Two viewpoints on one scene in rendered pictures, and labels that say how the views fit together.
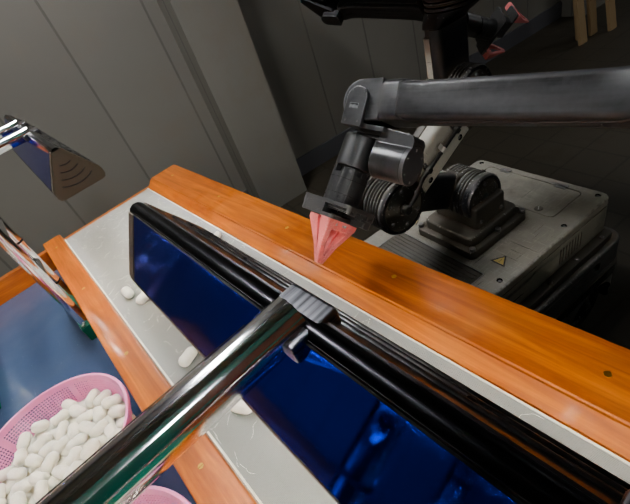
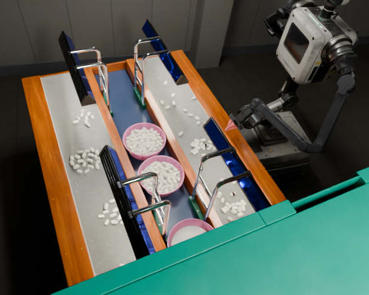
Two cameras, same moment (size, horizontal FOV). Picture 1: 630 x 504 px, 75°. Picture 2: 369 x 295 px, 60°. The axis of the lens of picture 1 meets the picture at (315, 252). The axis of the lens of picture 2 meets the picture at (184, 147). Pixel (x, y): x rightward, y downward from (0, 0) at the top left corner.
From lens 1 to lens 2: 138 cm
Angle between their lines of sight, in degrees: 14
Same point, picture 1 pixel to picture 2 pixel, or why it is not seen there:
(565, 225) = (296, 150)
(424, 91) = (267, 112)
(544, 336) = (260, 170)
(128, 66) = not seen: outside the picture
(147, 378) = (170, 134)
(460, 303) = (249, 155)
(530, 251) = (280, 152)
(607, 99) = (291, 137)
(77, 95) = not seen: outside the picture
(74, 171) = (183, 80)
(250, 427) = (193, 157)
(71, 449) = (147, 141)
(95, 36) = not seen: outside the picture
